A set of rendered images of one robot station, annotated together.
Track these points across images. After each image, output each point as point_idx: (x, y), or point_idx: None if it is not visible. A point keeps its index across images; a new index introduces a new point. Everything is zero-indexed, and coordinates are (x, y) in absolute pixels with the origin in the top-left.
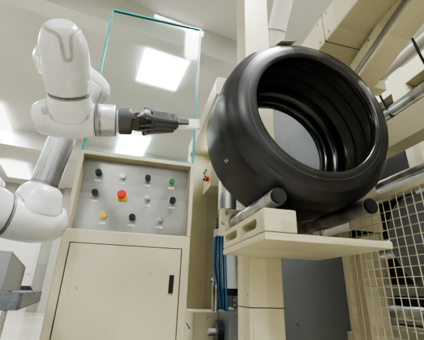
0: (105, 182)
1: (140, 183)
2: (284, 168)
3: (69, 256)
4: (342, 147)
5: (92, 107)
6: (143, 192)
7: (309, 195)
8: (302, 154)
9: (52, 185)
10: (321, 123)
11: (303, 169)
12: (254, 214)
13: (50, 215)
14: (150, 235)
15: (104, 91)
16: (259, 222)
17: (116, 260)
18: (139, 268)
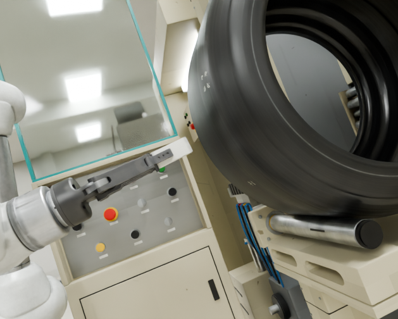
0: None
1: (125, 188)
2: (364, 183)
3: (88, 315)
4: (385, 57)
5: (4, 221)
6: (134, 197)
7: None
8: (306, 63)
9: (21, 266)
10: (343, 29)
11: (393, 171)
12: (332, 262)
13: (40, 304)
14: (167, 247)
15: (16, 102)
16: (352, 285)
17: (143, 293)
18: (172, 289)
